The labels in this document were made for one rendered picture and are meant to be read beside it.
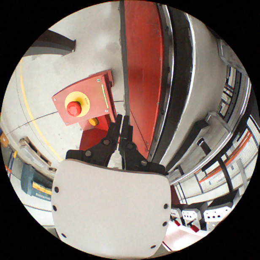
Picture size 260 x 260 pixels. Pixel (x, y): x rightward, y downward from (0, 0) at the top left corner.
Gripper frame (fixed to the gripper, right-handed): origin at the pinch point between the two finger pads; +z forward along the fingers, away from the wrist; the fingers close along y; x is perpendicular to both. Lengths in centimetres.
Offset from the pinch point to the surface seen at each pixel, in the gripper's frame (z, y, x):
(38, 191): -193, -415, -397
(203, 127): 4.8, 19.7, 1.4
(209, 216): -25.2, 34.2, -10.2
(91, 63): 82, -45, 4
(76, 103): 6.4, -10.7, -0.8
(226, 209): -22.3, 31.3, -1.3
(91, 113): 9.3, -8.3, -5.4
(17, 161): -121, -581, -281
